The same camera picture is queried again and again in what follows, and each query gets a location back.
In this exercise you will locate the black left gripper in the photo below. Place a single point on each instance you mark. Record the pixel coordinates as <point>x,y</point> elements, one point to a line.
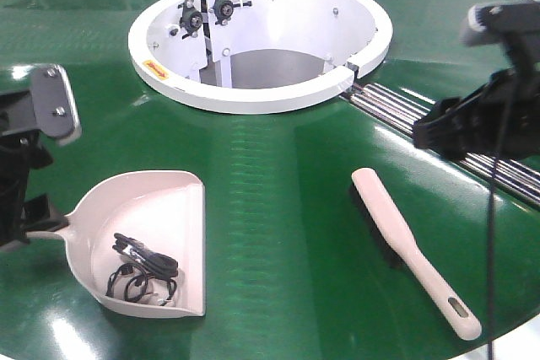
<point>22,151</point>

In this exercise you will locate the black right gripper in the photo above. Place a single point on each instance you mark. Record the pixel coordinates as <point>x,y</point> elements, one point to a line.
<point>457,126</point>

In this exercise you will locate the beige plastic dustpan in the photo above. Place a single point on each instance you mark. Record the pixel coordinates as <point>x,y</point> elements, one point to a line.
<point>163,209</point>

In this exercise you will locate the beige hand broom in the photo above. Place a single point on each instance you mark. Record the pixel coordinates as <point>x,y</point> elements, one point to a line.
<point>397,234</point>

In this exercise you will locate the steel rollers near right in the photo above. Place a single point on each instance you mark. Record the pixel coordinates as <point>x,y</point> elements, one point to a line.
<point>400,109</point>

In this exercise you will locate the right black bearing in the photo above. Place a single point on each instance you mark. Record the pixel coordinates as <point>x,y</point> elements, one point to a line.
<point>223,10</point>

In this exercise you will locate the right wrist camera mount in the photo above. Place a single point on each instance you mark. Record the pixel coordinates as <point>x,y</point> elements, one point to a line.
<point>513,24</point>

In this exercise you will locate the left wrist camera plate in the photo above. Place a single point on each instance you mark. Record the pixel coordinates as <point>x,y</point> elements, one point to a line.
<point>55,110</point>

